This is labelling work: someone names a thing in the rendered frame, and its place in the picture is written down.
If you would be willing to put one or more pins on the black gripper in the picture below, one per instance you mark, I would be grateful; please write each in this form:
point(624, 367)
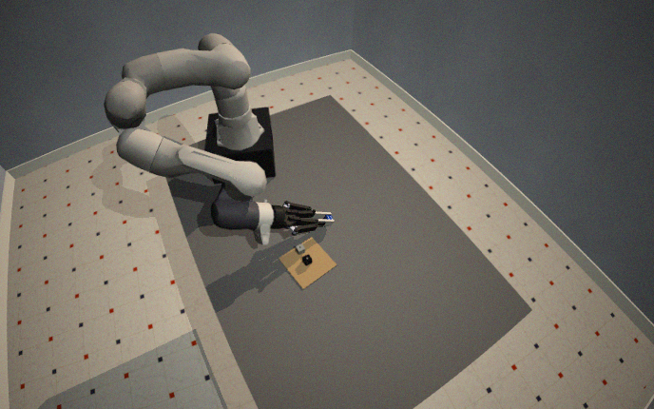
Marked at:
point(295, 214)

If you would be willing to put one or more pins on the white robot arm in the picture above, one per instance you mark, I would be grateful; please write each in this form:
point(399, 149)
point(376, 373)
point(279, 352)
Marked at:
point(216, 62)

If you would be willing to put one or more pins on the orange flat mat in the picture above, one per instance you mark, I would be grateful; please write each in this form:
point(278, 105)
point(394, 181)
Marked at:
point(307, 274)

